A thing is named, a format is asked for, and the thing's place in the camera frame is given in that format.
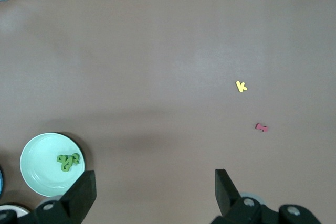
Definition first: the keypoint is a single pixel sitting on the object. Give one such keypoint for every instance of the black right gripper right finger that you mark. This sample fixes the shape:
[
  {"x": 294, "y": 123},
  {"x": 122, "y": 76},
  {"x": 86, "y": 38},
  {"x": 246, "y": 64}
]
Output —
[{"x": 227, "y": 195}]

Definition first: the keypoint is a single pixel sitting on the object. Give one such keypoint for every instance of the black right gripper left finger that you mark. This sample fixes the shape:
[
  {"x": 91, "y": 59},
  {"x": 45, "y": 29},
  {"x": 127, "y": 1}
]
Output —
[{"x": 78, "y": 197}]

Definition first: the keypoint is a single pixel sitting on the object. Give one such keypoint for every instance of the green letter N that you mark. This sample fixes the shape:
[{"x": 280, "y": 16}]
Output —
[{"x": 68, "y": 162}]

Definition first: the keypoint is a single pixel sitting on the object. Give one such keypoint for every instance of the green round plate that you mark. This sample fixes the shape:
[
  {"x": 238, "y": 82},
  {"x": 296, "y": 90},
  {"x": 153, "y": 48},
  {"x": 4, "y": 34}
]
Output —
[{"x": 39, "y": 171}]

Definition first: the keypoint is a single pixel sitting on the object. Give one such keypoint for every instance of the beige round plate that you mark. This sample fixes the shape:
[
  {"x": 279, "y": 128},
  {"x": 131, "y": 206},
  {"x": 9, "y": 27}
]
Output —
[{"x": 18, "y": 209}]

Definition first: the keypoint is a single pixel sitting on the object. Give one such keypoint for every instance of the red letter J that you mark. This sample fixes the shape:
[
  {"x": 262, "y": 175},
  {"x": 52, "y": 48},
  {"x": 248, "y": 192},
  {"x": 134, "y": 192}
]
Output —
[{"x": 261, "y": 127}]

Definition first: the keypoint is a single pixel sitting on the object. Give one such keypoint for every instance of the blue round plate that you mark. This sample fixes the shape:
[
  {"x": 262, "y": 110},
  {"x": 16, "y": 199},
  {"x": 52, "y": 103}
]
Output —
[{"x": 1, "y": 182}]

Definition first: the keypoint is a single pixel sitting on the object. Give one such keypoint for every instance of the yellow letter K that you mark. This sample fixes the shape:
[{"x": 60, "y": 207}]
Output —
[{"x": 241, "y": 86}]

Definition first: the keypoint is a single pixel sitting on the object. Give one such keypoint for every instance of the brown table cover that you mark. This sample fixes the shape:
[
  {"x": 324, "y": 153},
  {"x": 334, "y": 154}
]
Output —
[{"x": 157, "y": 51}]

